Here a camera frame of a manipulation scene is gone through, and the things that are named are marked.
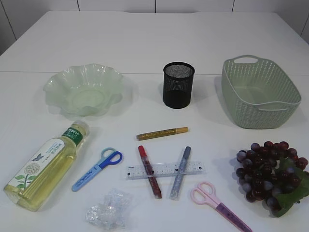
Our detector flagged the clear plastic sheet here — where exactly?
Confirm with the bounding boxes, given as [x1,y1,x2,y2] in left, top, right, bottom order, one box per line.
[85,188,133,231]

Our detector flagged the purple artificial grape bunch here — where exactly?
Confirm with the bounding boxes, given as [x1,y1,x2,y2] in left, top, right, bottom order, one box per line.
[236,141,309,218]

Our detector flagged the gold glitter marker pen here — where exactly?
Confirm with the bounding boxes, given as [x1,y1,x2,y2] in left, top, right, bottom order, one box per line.
[136,127,189,141]

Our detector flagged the black mesh pen holder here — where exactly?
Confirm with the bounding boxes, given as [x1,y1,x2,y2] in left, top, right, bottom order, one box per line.
[163,62,195,109]

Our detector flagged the red glitter marker pen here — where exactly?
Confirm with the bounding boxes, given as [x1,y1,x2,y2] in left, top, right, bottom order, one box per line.
[138,145,162,199]

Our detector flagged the silver glitter marker pen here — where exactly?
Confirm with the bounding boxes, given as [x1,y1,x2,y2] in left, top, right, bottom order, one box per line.
[169,146,191,200]

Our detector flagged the clear plastic ruler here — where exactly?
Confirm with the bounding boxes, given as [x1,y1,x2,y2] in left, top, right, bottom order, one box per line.
[124,161,205,180]

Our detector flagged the green wavy glass plate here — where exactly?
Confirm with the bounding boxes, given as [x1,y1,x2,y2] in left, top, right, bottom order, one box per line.
[43,63,123,116]

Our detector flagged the green woven plastic basket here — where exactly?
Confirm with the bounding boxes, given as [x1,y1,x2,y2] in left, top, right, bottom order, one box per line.
[221,55,302,130]

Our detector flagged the blue capped scissors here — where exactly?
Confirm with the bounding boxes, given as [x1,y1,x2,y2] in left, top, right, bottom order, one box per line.
[71,147,123,192]

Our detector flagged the pink capped scissors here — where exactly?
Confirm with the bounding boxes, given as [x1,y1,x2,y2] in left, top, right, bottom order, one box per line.
[190,181,252,232]

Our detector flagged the yellow tea bottle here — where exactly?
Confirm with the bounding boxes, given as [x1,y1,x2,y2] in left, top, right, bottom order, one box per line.
[3,121,89,212]

